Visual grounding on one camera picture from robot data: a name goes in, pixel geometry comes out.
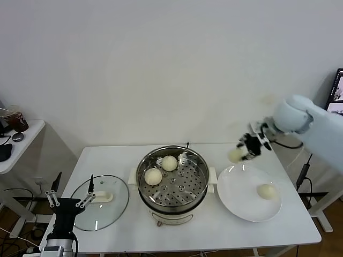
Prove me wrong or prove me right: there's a white charging cable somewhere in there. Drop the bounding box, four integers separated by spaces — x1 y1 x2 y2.
287 148 305 172

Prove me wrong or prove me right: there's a white side desk with laptop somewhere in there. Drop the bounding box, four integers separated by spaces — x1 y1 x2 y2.
308 160 343 233

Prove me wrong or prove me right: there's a dark grey monitor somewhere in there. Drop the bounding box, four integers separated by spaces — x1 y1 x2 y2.
0 100 11 137

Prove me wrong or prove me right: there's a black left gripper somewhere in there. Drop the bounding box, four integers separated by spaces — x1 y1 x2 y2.
44 171 96 234

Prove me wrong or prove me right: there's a white steamed baozi bun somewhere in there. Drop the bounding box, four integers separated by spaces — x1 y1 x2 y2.
144 168 163 186
160 155 178 172
257 184 277 201
227 149 245 164

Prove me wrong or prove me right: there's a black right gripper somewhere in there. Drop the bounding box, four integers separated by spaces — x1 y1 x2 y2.
236 133 265 162

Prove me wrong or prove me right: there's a white round plate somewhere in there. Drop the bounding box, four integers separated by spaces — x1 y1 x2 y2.
217 164 283 222

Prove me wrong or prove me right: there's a plastic iced coffee cup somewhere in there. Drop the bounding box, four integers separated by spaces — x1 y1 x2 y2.
4 105 29 133

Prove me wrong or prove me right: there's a glass lid with cream handle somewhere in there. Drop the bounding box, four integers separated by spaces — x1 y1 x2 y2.
71 175 130 231

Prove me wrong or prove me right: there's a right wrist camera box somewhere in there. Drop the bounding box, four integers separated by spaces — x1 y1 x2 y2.
249 122 273 151

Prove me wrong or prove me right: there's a black floor cable loop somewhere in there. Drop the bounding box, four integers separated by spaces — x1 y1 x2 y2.
4 187 36 213

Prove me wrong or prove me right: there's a white electric cooker pot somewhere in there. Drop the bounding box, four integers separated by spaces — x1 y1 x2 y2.
128 166 218 228

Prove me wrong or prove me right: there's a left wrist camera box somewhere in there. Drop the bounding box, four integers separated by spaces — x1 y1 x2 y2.
40 245 65 255

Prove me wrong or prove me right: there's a dark open laptop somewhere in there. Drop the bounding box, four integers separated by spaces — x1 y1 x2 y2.
326 68 343 116

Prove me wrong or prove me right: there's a stainless steel steamer basket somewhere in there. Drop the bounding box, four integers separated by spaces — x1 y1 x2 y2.
136 145 211 207

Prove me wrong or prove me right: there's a black computer mouse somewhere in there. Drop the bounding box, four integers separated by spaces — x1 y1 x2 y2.
0 143 14 162

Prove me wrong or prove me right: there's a white side desk with cup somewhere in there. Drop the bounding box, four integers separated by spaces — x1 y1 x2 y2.
0 119 48 239

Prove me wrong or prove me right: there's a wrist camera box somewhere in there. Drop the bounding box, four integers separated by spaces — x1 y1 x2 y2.
40 245 65 255
249 122 273 151

